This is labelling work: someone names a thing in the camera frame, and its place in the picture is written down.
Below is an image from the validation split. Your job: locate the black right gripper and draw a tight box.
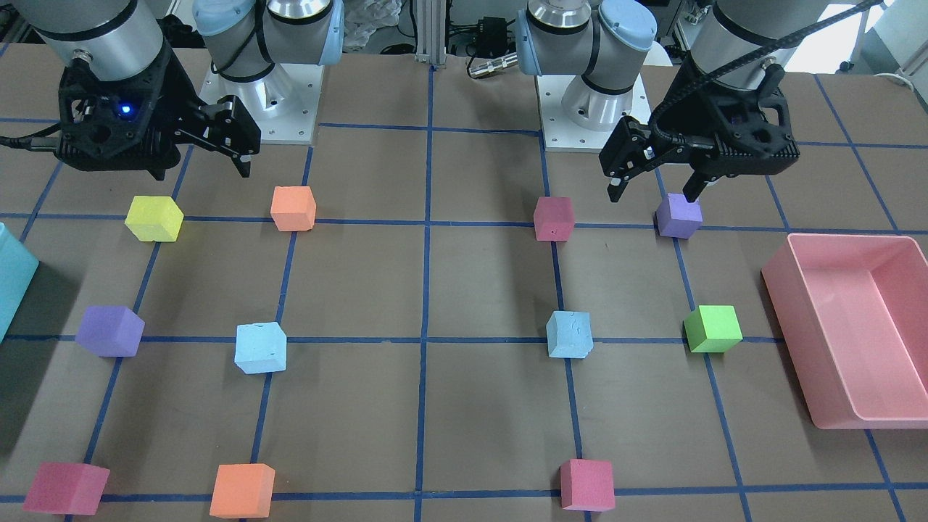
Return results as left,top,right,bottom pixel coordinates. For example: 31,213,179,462
57,43,262,182

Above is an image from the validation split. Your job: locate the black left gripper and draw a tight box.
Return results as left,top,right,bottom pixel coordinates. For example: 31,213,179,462
599,64,800,204

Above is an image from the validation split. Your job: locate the light blue block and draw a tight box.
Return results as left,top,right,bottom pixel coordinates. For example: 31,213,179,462
234,323,287,374
546,310,594,359

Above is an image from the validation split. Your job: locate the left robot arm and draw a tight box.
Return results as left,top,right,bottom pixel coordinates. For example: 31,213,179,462
515,1,824,202

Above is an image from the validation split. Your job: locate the purple block near left arm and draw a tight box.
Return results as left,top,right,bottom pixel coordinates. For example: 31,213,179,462
655,193,703,240

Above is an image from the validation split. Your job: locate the purple block near right arm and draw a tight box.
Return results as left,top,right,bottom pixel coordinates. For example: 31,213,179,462
74,305,145,357

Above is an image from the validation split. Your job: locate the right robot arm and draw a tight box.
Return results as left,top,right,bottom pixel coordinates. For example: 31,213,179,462
2,1,344,181

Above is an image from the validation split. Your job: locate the yellow foam block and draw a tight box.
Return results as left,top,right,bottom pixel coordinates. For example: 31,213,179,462
125,195,183,242

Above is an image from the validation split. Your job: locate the orange foam block far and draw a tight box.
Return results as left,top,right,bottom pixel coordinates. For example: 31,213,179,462
270,186,316,232

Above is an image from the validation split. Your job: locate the orange foam block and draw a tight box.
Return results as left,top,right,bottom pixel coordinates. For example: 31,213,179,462
270,186,316,232
209,463,276,519

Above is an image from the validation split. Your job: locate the dark pink block far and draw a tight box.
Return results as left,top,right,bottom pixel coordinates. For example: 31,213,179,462
533,197,576,242

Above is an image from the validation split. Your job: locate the green foam block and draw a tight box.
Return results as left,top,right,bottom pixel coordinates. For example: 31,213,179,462
683,304,744,353

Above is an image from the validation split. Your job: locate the cyan plastic bin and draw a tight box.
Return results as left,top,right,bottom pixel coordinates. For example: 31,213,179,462
1,223,39,341

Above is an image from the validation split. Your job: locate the pink plastic bin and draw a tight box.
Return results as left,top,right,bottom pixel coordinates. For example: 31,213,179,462
762,233,927,429

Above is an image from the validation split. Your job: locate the pink block front centre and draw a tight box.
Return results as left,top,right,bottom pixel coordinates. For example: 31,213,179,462
559,459,616,513

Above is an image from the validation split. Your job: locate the orange foam block front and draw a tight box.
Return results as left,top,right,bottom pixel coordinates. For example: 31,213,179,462
209,463,276,519

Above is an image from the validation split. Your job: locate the pink block front corner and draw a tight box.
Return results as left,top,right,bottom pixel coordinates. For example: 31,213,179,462
22,462,110,515

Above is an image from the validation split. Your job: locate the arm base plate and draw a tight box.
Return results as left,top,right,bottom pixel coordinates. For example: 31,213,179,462
199,64,326,145
536,74,652,153

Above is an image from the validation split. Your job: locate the aluminium frame post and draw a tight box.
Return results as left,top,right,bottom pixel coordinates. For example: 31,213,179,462
411,1,447,69

